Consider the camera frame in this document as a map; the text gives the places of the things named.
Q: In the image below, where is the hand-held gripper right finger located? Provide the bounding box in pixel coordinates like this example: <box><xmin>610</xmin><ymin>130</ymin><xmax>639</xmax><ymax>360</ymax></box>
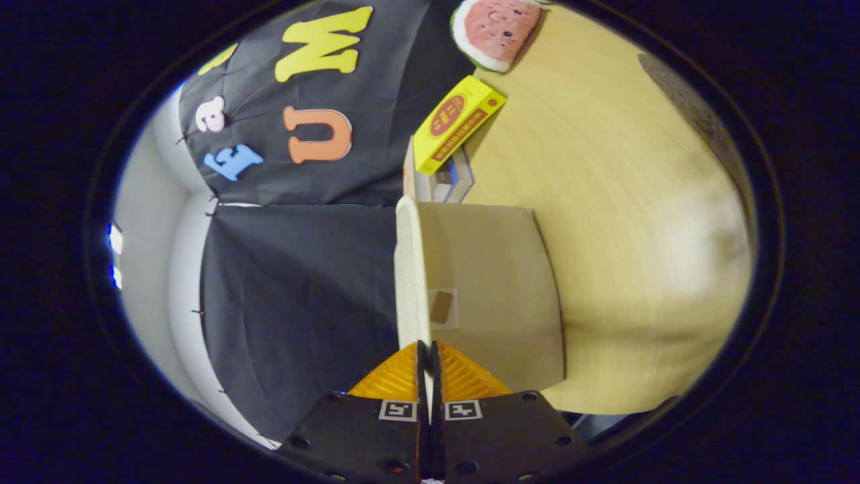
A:
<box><xmin>430</xmin><ymin>339</ymin><xmax>590</xmax><ymax>484</ymax></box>

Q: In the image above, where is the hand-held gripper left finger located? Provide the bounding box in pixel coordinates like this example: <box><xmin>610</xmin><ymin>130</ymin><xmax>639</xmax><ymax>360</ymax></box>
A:
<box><xmin>277</xmin><ymin>339</ymin><xmax>431</xmax><ymax>484</ymax></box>

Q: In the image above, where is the beige storage box white lid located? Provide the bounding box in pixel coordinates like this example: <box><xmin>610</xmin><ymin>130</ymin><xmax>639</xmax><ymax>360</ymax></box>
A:
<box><xmin>394</xmin><ymin>195</ymin><xmax>565</xmax><ymax>424</ymax></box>

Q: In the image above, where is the yellow cardboard box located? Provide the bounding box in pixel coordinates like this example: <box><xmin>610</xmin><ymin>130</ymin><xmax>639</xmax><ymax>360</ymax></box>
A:
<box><xmin>412</xmin><ymin>75</ymin><xmax>507</xmax><ymax>175</ymax></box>

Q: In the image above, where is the watermelon slice plush toy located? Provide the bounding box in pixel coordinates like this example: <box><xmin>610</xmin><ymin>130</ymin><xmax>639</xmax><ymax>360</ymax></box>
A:
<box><xmin>450</xmin><ymin>0</ymin><xmax>544</xmax><ymax>73</ymax></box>

